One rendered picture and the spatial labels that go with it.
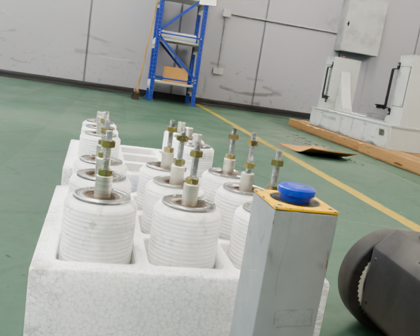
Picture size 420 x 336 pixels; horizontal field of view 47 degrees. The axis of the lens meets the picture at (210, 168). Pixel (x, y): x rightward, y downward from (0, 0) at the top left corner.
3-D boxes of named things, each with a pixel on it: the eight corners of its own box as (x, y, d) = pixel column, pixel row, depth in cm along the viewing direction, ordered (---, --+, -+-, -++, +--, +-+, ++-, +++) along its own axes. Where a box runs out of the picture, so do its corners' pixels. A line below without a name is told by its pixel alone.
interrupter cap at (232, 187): (238, 198, 77) (239, 193, 76) (214, 185, 83) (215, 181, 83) (276, 198, 80) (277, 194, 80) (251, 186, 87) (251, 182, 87)
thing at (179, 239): (201, 347, 66) (222, 219, 63) (131, 335, 66) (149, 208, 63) (205, 313, 75) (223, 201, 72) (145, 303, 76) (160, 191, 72)
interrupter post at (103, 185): (89, 199, 64) (92, 175, 63) (97, 195, 66) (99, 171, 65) (107, 203, 63) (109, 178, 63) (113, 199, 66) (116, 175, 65)
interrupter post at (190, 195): (196, 210, 66) (200, 187, 66) (179, 207, 66) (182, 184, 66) (197, 205, 69) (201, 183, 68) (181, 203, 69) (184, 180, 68)
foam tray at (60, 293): (234, 280, 107) (247, 201, 103) (307, 399, 70) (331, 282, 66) (48, 271, 97) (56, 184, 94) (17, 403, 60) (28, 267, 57)
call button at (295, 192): (303, 200, 54) (307, 182, 54) (319, 211, 50) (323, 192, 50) (270, 197, 53) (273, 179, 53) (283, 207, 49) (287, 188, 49)
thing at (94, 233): (38, 330, 64) (51, 198, 61) (71, 299, 73) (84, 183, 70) (107, 347, 63) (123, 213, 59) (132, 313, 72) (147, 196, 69)
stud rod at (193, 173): (193, 196, 67) (201, 142, 65) (186, 195, 67) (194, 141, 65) (194, 194, 68) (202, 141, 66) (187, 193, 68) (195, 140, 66)
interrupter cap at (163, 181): (152, 177, 82) (153, 173, 82) (196, 182, 83) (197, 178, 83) (152, 188, 75) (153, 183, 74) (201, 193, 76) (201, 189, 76)
